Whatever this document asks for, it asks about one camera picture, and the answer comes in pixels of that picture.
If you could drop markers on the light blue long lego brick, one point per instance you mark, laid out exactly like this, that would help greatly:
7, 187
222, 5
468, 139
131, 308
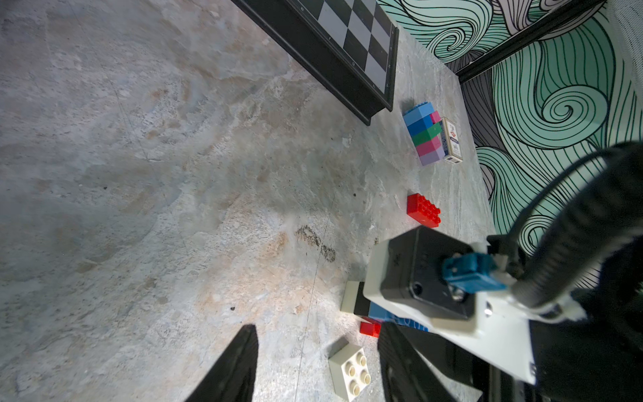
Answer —
380, 314

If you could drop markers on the playing card box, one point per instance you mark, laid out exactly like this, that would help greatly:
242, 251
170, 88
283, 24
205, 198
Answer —
450, 142

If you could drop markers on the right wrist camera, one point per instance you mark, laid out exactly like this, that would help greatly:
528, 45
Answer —
404, 277

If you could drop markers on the green long lego brick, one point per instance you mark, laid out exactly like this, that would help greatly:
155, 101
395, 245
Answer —
427, 135

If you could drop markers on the pink square lego brick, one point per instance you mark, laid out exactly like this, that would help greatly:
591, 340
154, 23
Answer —
435, 117

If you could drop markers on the magenta square lego brick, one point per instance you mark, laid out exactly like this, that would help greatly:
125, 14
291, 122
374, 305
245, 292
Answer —
429, 146

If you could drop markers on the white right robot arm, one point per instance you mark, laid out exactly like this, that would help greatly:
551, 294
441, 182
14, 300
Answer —
562, 322

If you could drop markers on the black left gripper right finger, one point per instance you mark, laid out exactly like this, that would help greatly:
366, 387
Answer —
405, 376

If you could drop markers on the lilac square lego brick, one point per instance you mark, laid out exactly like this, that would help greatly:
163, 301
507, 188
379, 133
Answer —
432, 157

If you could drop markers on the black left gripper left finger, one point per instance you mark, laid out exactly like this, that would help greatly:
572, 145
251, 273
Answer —
233, 376

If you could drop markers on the black green chessboard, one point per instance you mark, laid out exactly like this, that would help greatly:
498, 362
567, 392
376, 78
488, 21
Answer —
350, 47

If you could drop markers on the red square lego brick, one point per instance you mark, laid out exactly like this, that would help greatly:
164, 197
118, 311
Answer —
370, 329

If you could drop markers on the dark blue square lego brick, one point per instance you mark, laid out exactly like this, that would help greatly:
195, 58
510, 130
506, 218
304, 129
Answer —
420, 126

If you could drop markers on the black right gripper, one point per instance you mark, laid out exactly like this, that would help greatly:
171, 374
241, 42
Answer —
467, 369

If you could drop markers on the cream square lego brick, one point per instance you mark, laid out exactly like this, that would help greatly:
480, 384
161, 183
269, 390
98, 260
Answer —
350, 297
349, 372

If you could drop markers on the black square lego brick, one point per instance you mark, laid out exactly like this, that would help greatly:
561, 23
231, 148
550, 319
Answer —
361, 307

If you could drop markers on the red long lego brick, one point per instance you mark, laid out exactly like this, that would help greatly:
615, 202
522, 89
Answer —
423, 211

